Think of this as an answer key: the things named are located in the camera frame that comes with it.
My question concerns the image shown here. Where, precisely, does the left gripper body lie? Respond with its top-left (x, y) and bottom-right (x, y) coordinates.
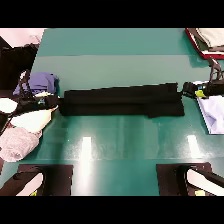
top-left (44, 95), bottom-right (62, 110)

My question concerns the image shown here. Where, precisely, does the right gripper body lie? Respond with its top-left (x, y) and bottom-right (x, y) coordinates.
top-left (182, 81), bottom-right (199, 99)

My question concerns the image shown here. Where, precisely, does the black shirt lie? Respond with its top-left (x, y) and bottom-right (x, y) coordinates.
top-left (58, 82), bottom-right (186, 120)

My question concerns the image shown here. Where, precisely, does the purple garment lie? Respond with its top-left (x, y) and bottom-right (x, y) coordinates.
top-left (12, 71), bottom-right (60, 97)

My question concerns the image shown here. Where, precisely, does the lavender garment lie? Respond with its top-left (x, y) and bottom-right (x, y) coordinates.
top-left (196, 95), bottom-right (224, 136)

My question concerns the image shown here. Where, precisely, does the red garment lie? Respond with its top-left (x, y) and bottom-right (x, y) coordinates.
top-left (184, 28), bottom-right (224, 61)

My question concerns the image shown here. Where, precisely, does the black garment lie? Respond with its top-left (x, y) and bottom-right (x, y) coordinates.
top-left (0, 42), bottom-right (40, 92)

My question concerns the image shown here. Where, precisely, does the pink garment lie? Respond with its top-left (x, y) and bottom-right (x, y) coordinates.
top-left (0, 123), bottom-right (44, 164)

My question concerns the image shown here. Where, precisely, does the beige garment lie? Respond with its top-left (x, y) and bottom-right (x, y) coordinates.
top-left (195, 28), bottom-right (224, 48)

